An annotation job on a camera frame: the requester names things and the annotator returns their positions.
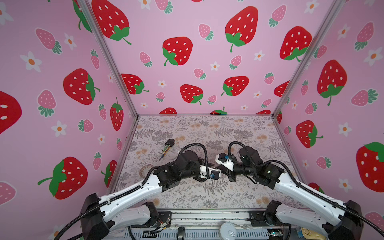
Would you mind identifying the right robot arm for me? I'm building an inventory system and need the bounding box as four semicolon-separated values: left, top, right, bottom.
215;146;364;240

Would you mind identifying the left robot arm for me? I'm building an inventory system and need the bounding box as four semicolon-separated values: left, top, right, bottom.
80;151;212;240

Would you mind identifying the gold computer mouse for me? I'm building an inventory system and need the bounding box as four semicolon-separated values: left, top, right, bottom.
298;227;326;240

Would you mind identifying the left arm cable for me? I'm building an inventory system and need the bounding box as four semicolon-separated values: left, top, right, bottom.
178;142;211;175

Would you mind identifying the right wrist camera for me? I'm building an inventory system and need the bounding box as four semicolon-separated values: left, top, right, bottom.
215;153;234;172

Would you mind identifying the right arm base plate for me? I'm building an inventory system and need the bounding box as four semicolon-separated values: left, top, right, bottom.
247;211;290;227

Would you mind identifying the aluminium front rail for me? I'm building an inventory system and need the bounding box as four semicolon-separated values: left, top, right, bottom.
86;208;340;240

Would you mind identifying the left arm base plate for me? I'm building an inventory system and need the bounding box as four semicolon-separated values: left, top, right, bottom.
131;211;172;228

